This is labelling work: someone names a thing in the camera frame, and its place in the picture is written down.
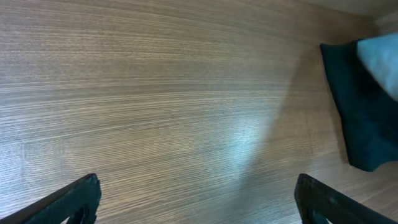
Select dark folded garment on right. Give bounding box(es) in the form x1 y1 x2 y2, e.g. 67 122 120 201
320 41 397 172

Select light blue denim shorts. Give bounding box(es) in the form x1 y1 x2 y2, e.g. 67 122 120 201
357 33 397 101

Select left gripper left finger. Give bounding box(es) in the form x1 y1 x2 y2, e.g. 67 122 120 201
1 173 101 224

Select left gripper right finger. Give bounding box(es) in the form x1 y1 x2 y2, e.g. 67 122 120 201
294 174 397 224

